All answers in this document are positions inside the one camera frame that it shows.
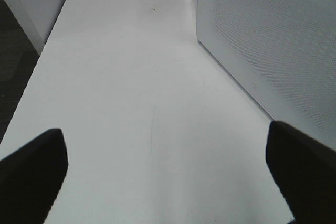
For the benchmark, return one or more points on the white microwave door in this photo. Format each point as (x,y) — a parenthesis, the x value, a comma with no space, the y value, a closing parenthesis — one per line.
(281,51)

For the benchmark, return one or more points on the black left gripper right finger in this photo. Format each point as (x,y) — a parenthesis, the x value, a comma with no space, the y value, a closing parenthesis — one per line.
(304,171)

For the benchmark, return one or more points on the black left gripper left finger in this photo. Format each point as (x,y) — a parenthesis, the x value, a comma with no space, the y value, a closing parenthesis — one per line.
(31,178)

